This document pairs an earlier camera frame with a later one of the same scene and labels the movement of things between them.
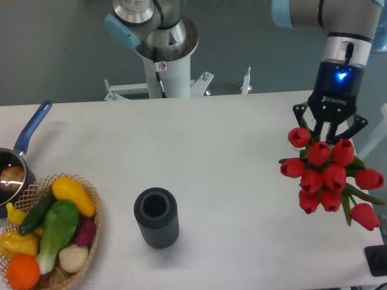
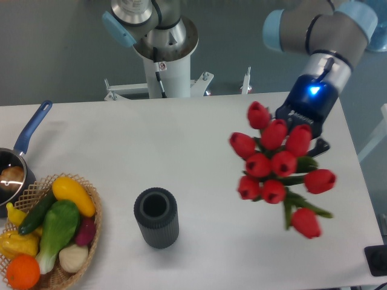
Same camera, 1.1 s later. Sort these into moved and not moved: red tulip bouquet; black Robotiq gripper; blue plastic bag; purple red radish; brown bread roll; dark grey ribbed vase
Moved: red tulip bouquet; black Robotiq gripper
Not moved: blue plastic bag; brown bread roll; dark grey ribbed vase; purple red radish
